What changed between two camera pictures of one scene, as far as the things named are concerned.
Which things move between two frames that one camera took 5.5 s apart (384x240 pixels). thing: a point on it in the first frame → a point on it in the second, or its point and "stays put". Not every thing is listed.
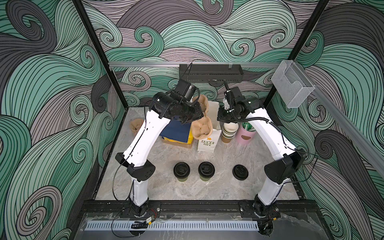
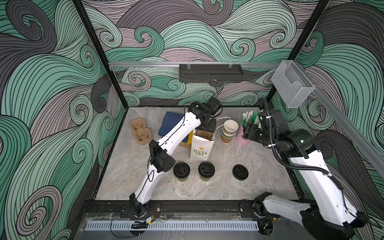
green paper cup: (182, 180) stays put
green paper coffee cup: (205, 179) stays put
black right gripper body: (229, 115) → (261, 134)
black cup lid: (181, 170) stays put
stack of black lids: (240, 172) stays put
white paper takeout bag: (212, 144) → (201, 147)
